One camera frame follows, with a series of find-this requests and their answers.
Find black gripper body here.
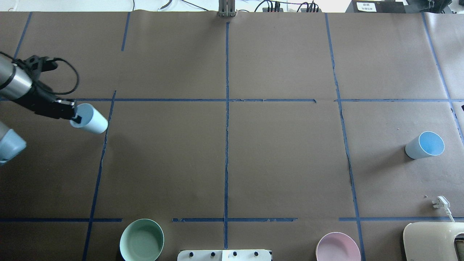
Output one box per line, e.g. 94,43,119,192
14,84,75,120

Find light blue cup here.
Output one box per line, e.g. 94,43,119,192
70,103,109,134
405,132,445,159

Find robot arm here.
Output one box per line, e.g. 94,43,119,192
0,52,82,124

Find green bowl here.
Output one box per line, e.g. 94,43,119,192
119,219,165,261

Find orange black connector block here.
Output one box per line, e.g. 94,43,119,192
254,0,288,13

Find pink bowl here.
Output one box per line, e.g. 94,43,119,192
315,232,362,261

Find black box with label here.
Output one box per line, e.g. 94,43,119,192
345,0,406,13

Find cream toaster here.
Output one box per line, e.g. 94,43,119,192
403,221,464,261

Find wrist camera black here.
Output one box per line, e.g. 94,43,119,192
22,55,58,80

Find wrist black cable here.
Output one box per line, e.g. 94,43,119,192
47,58,80,95

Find aluminium frame post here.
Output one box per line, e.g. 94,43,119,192
217,0,237,17

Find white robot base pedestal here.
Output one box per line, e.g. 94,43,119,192
177,249,273,261

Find white power plug cable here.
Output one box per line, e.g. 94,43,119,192
432,196,456,222

